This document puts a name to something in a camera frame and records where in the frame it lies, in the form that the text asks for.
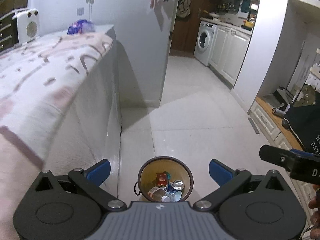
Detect white bed platform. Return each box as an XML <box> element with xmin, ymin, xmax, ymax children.
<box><xmin>37</xmin><ymin>24</ymin><xmax>123</xmax><ymax>196</ymax></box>

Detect blue white snack wrapper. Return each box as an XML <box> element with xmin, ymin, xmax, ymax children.
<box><xmin>164</xmin><ymin>172</ymin><xmax>184</xmax><ymax>202</ymax></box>

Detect pink cartoon blanket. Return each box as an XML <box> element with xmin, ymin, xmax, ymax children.
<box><xmin>1</xmin><ymin>27</ymin><xmax>116</xmax><ymax>239</ymax></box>

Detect clear plastic bottle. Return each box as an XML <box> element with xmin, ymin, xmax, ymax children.
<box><xmin>148</xmin><ymin>186</ymin><xmax>170</xmax><ymax>202</ymax></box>

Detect hanging brown bag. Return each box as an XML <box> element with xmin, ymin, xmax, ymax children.
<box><xmin>176</xmin><ymin>0</ymin><xmax>191</xmax><ymax>18</ymax></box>

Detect white space heater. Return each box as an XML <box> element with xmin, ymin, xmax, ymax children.
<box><xmin>11</xmin><ymin>9</ymin><xmax>40</xmax><ymax>46</ymax></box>

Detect white washing machine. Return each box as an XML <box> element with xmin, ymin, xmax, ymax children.
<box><xmin>194</xmin><ymin>21</ymin><xmax>217</xmax><ymax>67</ymax></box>

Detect person right hand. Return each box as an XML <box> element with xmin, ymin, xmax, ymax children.
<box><xmin>302</xmin><ymin>184</ymin><xmax>320</xmax><ymax>240</ymax></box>

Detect brown round trash bin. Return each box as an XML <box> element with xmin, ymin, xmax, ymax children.
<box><xmin>134</xmin><ymin>156</ymin><xmax>194</xmax><ymax>202</ymax></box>

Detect white kitchen cabinets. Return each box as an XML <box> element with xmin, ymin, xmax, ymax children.
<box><xmin>209</xmin><ymin>25</ymin><xmax>251</xmax><ymax>86</ymax></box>

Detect black drawer organizer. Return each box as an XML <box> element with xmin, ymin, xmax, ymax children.
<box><xmin>0</xmin><ymin>8</ymin><xmax>28</xmax><ymax>53</ymax></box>

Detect red cigarette box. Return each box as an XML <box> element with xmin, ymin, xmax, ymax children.
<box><xmin>156</xmin><ymin>172</ymin><xmax>168</xmax><ymax>187</ymax></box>

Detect purple tissue pack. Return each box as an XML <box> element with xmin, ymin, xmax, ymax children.
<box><xmin>67</xmin><ymin>20</ymin><xmax>95</xmax><ymax>35</ymax></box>

